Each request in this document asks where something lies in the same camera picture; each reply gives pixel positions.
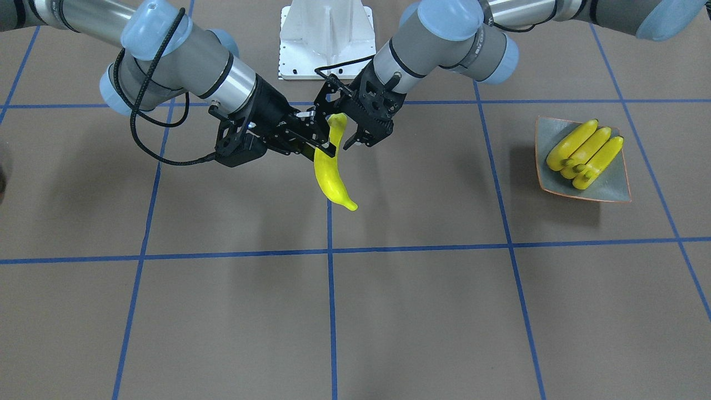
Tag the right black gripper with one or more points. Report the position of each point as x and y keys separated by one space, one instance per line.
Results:
x=271 y=109

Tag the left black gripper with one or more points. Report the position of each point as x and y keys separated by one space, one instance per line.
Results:
x=362 y=135

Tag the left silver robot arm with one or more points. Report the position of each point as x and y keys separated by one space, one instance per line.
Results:
x=472 y=38

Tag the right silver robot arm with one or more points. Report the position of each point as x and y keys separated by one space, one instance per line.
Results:
x=163 y=55

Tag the grey square plate orange rim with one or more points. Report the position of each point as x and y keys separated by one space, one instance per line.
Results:
x=612 y=186

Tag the white central column base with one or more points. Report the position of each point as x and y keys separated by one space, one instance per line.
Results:
x=314 y=34

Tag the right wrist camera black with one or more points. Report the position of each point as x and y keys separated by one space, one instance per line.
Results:
x=235 y=144

